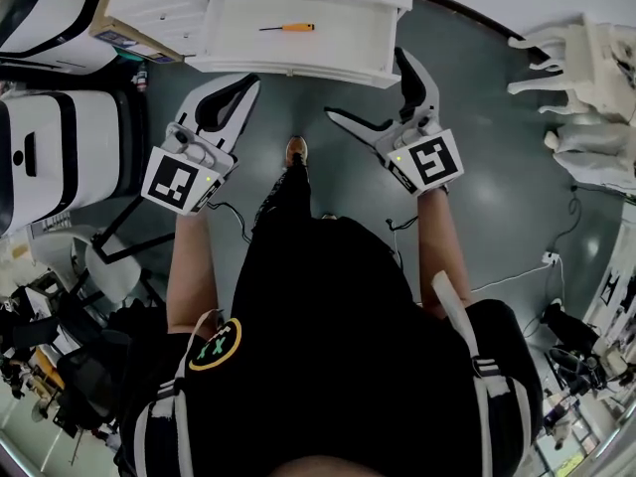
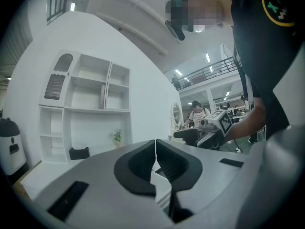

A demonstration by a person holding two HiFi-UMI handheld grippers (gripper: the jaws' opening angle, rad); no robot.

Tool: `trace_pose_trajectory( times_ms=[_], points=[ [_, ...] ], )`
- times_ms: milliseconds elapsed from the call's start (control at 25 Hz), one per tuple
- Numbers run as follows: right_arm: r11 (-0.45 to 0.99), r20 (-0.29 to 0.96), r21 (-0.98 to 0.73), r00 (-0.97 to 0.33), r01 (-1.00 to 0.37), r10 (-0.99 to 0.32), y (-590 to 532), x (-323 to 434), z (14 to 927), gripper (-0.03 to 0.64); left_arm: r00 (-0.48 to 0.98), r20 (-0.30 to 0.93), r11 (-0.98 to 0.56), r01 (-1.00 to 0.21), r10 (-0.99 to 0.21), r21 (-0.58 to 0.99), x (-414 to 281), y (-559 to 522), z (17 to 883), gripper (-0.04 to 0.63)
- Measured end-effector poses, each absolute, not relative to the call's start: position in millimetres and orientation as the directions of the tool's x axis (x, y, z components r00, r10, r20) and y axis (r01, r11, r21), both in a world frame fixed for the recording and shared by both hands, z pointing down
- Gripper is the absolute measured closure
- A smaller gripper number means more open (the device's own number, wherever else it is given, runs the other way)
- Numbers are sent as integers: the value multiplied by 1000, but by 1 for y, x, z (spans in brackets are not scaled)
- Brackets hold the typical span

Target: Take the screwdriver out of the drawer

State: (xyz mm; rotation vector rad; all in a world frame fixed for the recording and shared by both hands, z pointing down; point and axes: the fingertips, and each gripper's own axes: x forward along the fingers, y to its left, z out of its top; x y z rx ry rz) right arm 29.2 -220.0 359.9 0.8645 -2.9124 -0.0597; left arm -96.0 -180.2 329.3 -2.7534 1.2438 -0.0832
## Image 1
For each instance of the white cabinet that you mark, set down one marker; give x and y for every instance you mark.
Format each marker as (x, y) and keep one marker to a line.
(164, 3)

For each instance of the white black-trimmed machine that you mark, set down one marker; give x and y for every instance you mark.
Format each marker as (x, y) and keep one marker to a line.
(45, 13)
(59, 157)

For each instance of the white power strip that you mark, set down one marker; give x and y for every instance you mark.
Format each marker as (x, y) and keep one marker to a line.
(550, 258)

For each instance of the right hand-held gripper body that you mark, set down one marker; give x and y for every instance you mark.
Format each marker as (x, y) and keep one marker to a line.
(432, 159)

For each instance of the person's black shirt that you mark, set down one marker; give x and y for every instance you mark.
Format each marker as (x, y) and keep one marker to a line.
(348, 365)

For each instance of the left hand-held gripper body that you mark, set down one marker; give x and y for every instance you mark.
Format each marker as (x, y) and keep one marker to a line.
(171, 182)

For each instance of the white drawer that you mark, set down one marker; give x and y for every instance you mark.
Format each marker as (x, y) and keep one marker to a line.
(298, 43)

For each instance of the white plastic chair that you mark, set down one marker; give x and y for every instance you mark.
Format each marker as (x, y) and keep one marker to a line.
(111, 271)

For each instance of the person's black trouser leg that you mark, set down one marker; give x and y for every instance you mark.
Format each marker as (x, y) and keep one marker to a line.
(285, 192)

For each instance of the black mesh office chair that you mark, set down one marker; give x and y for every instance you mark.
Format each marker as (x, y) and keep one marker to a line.
(89, 380)

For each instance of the black bag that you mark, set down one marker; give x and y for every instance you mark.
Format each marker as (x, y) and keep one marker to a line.
(569, 326)

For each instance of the person's brown shoe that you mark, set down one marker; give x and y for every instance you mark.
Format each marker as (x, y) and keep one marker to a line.
(297, 148)

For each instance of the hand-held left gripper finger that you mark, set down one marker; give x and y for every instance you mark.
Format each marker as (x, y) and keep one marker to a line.
(199, 98)
(243, 112)

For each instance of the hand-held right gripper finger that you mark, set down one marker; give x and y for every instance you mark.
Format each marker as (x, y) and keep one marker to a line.
(358, 123)
(420, 87)

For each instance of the person's right forearm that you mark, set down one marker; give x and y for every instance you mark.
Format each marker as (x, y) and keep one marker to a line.
(442, 246)

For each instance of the person's left forearm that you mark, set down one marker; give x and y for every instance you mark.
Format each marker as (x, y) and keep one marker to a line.
(191, 276)

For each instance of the cardboard box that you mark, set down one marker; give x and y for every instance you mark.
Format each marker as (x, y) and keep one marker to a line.
(124, 38)

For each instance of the small red bottle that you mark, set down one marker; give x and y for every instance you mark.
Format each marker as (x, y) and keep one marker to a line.
(141, 78)

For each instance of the white cloth cover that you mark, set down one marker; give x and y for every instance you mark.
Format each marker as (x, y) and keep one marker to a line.
(591, 152)

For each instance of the white ornate carved furniture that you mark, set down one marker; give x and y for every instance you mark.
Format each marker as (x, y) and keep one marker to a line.
(581, 62)

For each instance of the black metal frame stand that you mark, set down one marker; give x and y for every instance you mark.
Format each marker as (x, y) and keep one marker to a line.
(124, 239)

